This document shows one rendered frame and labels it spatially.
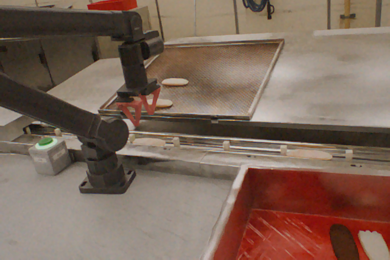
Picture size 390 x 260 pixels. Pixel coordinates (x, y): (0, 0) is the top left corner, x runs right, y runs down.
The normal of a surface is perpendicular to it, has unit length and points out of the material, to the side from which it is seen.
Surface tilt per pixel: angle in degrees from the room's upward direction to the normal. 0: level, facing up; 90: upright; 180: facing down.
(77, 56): 91
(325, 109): 10
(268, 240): 0
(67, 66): 90
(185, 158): 0
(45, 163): 90
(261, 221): 0
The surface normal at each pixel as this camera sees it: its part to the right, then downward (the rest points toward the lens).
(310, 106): -0.21, -0.83
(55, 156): 0.91, 0.04
